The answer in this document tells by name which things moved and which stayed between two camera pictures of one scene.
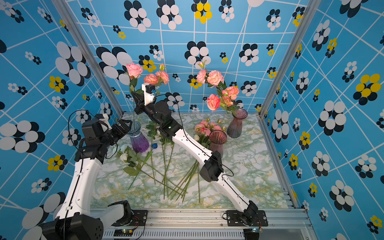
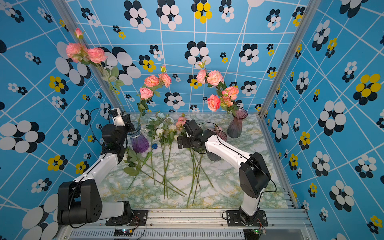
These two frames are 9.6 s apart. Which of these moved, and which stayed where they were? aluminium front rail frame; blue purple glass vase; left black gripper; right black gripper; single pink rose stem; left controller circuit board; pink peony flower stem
Moved: right black gripper; left black gripper
Stayed: left controller circuit board; single pink rose stem; pink peony flower stem; aluminium front rail frame; blue purple glass vase
